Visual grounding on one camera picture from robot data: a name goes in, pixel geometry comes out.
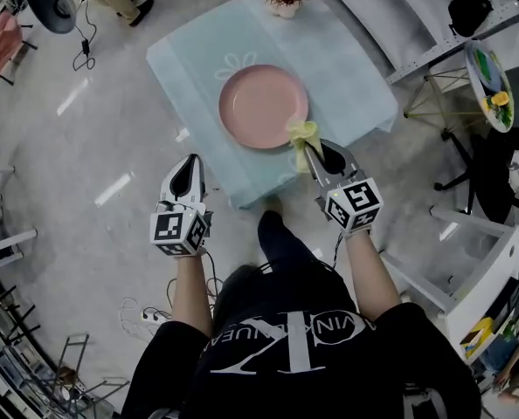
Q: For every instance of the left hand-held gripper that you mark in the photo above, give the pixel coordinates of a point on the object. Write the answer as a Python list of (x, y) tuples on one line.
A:
[(176, 234)]

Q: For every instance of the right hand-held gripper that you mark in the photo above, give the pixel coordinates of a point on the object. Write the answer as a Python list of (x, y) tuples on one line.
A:
[(353, 205)]

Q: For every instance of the yellow cloth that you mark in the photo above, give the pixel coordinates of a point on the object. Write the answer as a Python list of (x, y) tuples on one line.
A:
[(305, 131)]

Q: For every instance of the pink plate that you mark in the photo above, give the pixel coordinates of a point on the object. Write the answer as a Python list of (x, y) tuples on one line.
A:
[(259, 103)]

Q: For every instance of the person's right forearm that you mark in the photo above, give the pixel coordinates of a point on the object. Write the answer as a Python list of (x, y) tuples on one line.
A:
[(368, 273)]

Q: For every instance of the person's left forearm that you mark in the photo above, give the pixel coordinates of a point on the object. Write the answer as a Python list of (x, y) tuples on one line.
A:
[(191, 295)]

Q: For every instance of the person's beige shoe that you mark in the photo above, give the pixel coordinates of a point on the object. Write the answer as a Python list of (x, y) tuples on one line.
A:
[(273, 205)]

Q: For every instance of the person's black trousers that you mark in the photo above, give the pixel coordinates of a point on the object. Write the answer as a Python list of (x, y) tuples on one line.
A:
[(281, 242)]

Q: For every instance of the light blue flower-print tablecloth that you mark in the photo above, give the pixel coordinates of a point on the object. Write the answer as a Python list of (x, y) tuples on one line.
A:
[(185, 81)]

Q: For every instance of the white power strip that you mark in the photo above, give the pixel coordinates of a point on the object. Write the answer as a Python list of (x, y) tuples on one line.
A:
[(154, 317)]

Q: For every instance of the black office chair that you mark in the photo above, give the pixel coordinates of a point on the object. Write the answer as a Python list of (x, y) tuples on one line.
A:
[(491, 168)]

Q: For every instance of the white metal shelf rack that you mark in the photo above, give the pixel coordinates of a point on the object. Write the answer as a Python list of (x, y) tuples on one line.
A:
[(399, 20)]

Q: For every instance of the yellow artificial flowers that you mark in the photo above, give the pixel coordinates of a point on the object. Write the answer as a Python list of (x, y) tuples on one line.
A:
[(500, 99)]

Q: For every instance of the green plastic item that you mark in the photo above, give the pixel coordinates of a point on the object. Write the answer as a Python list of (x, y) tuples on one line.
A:
[(482, 63)]

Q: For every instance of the white desk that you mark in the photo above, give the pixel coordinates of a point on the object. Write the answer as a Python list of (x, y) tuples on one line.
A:
[(482, 273)]

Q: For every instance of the person's black printed t-shirt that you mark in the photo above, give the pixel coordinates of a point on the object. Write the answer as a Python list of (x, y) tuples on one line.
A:
[(373, 365)]

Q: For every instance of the black bag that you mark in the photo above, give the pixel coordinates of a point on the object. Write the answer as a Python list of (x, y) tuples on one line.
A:
[(469, 13)]

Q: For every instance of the yellow box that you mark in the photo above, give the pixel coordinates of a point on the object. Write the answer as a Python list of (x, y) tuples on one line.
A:
[(478, 334)]

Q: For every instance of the metal storage rack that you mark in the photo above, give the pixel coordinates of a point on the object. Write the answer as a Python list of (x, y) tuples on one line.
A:
[(6, 365)]

